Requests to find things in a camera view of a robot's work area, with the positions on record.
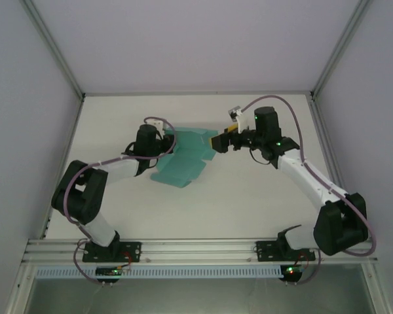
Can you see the teal paper box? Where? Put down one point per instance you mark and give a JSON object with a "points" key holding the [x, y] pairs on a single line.
{"points": [[183, 163]]}

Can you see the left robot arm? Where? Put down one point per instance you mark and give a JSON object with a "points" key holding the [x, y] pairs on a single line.
{"points": [[85, 196]]}

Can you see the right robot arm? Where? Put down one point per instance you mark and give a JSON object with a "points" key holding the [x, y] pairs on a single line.
{"points": [[340, 229]]}

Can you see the left circuit board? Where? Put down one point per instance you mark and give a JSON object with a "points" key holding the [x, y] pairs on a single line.
{"points": [[108, 271]]}

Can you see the circuit board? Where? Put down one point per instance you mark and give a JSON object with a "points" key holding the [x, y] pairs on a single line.
{"points": [[292, 270], [108, 271]]}

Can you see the right circuit board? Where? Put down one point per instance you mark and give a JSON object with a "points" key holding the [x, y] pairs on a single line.
{"points": [[292, 270]]}

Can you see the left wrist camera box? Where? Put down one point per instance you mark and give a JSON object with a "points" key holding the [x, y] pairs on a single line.
{"points": [[157, 123]]}

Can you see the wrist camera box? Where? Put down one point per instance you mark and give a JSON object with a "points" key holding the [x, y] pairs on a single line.
{"points": [[157, 123], [237, 114]]}

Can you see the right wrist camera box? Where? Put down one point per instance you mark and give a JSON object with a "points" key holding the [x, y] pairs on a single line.
{"points": [[237, 114]]}

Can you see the aluminium table side rail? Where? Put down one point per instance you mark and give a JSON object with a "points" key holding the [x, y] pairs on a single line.
{"points": [[72, 131], [321, 131]]}

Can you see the aluminium mounting rail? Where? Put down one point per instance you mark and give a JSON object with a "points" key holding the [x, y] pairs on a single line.
{"points": [[196, 250]]}

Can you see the aluminium frame post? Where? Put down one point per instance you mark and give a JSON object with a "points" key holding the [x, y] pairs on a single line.
{"points": [[340, 45], [54, 49]]}

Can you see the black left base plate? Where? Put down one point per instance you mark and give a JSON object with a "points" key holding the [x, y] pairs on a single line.
{"points": [[131, 252]]}

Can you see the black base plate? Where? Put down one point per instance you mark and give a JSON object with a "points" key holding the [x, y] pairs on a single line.
{"points": [[265, 252], [131, 252]]}

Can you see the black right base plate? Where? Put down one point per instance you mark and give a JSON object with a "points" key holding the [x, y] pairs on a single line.
{"points": [[265, 252]]}

